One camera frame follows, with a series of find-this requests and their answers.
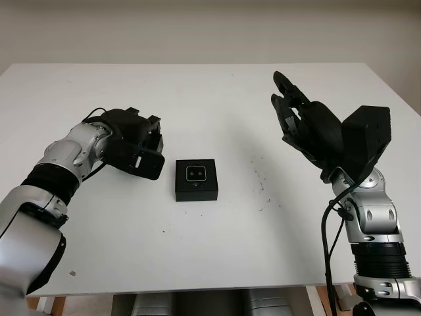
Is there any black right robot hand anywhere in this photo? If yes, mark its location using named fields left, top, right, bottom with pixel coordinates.
left=270, top=70, right=345, bottom=180

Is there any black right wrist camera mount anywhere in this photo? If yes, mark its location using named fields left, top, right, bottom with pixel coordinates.
left=340, top=105, right=392, bottom=185

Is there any grey robot thigh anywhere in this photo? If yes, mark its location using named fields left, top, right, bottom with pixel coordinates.
left=246, top=289, right=293, bottom=316

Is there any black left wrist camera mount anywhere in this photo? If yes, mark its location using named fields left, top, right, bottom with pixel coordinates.
left=100, top=136, right=142, bottom=177

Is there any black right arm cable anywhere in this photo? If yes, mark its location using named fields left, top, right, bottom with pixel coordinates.
left=321, top=184, right=358, bottom=316

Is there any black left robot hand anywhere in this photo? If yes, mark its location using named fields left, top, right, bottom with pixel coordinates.
left=100, top=107, right=164, bottom=157

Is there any black box lid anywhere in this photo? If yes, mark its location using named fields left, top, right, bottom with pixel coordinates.
left=126, top=144, right=165, bottom=181

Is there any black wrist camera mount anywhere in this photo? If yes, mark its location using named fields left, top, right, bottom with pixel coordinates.
left=100, top=136, right=142, bottom=177
left=340, top=105, right=392, bottom=185

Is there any small silver camera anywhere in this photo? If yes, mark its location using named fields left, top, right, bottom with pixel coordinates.
left=186, top=166, right=207, bottom=183

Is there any black camera box base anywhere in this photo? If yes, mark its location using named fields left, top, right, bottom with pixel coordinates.
left=175, top=159, right=219, bottom=203

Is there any dark robot waist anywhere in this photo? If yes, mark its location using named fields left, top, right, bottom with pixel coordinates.
left=172, top=291, right=247, bottom=316

